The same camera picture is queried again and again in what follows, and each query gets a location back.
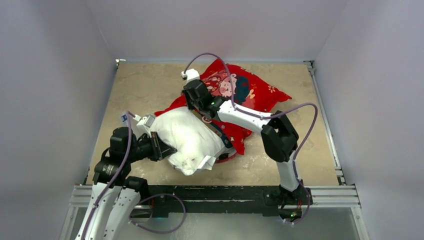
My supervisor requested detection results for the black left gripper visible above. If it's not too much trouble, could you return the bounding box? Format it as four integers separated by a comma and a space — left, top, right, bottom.
125, 130, 177, 163

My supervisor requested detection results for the white pillow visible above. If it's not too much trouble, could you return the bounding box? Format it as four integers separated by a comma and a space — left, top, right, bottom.
150, 106, 236, 176

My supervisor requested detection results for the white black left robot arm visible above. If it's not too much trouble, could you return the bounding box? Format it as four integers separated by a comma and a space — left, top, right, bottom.
76, 126, 177, 240

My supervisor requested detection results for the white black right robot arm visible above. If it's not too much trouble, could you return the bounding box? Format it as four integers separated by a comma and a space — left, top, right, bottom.
182, 79, 312, 206

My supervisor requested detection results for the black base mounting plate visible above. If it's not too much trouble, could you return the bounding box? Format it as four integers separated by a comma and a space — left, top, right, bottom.
142, 185, 314, 220

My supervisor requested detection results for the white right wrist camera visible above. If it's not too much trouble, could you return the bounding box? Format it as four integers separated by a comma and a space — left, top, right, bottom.
180, 68, 200, 84

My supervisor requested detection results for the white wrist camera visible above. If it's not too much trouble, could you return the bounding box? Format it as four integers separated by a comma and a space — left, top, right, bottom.
133, 114, 156, 137
180, 68, 200, 84

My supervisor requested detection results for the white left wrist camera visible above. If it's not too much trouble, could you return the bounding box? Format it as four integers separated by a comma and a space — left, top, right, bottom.
133, 114, 156, 137

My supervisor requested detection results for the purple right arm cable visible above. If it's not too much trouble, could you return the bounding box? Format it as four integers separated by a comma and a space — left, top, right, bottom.
183, 52, 319, 226

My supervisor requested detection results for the aluminium front frame rail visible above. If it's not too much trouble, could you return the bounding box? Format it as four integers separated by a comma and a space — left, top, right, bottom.
60, 183, 369, 240

